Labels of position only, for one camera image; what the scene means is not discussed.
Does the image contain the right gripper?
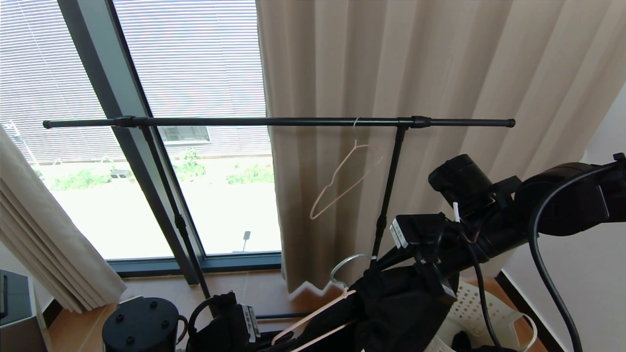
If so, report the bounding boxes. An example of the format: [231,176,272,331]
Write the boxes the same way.
[413,230,494,305]

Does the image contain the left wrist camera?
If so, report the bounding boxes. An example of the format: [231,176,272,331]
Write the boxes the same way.
[188,291,261,352]

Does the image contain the window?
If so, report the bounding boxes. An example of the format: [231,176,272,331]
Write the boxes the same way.
[0,0,282,279]

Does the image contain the pink clothes hanger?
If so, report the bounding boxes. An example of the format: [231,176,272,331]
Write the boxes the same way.
[271,253,377,352]
[310,138,384,220]

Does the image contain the black shorts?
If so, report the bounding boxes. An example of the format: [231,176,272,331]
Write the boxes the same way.
[289,264,460,352]

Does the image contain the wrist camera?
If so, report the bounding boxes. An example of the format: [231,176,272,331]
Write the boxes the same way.
[188,291,261,352]
[389,214,448,251]

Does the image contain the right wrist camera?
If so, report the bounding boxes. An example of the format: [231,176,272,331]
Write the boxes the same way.
[389,214,448,251]

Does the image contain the black cable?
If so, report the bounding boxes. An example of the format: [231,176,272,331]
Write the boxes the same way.
[187,295,218,340]
[460,230,502,352]
[528,161,619,352]

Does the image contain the white laundry basket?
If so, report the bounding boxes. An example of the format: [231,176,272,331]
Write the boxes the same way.
[430,279,538,352]

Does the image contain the black garment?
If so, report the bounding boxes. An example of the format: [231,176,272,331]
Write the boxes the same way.
[450,330,519,352]

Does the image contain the beige curtain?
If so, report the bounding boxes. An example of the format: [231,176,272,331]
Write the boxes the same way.
[0,125,128,313]
[255,0,626,294]

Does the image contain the black clothes rack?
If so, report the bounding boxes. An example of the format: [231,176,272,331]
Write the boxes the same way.
[43,116,515,323]

